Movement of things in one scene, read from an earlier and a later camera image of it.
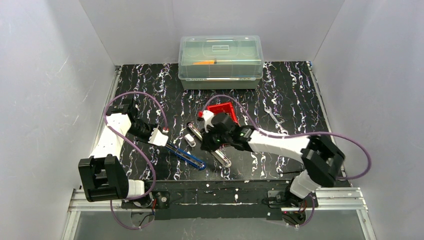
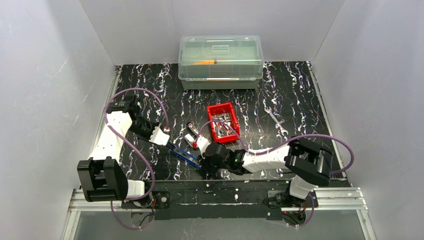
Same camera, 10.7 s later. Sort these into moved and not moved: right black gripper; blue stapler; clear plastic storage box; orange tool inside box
Moved: right black gripper
Not moved: clear plastic storage box; orange tool inside box; blue stapler
